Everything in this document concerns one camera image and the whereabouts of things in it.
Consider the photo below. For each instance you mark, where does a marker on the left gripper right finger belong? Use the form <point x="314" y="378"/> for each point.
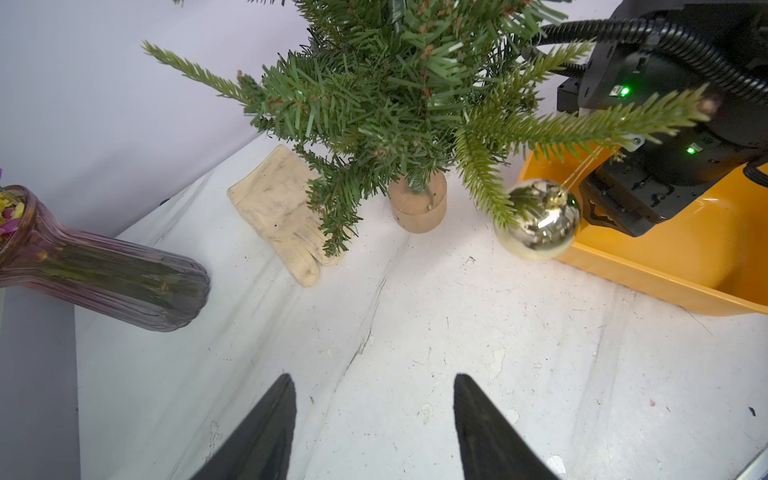
<point x="490" y="448"/>

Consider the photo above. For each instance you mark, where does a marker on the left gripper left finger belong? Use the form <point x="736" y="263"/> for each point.
<point x="260" y="446"/>

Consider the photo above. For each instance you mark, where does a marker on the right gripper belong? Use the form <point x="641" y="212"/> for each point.
<point x="656" y="182"/>

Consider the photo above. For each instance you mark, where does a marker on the silver ornament ball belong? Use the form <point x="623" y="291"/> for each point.
<point x="545" y="220"/>

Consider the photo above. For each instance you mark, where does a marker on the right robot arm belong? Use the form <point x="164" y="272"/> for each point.
<point x="659" y="47"/>

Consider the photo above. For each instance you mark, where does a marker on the small green christmas tree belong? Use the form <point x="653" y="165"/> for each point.
<point x="390" y="90"/>

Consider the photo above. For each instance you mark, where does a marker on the yellow plastic tray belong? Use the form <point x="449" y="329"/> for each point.
<point x="710" y="259"/>

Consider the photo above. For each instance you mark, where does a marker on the dark glass vase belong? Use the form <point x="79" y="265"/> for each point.
<point x="145" y="287"/>

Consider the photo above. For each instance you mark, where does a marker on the beige cloth on table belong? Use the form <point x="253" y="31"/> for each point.
<point x="272" y="199"/>

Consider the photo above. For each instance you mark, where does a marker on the sunflower bouquet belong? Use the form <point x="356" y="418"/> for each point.
<point x="12" y="211"/>

